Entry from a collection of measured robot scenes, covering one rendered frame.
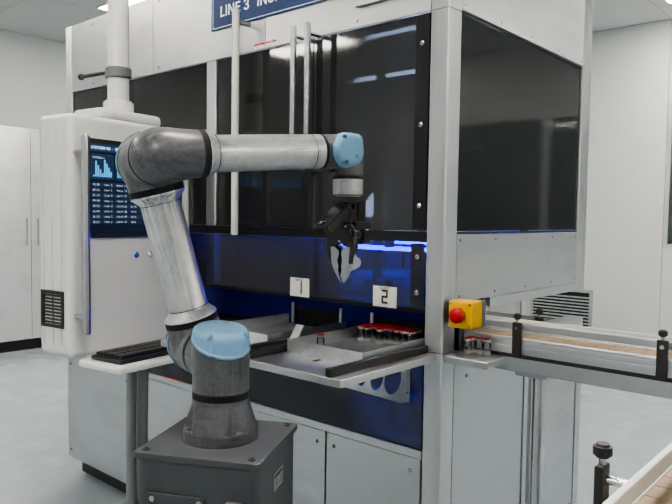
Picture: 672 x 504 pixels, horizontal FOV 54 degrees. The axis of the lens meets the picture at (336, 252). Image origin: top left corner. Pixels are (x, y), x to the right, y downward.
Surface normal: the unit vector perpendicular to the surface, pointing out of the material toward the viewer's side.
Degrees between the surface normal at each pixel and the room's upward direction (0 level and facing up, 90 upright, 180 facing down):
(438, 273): 90
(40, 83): 90
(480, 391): 90
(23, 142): 90
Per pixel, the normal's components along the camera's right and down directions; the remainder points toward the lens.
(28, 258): 0.76, 0.04
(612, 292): -0.66, 0.03
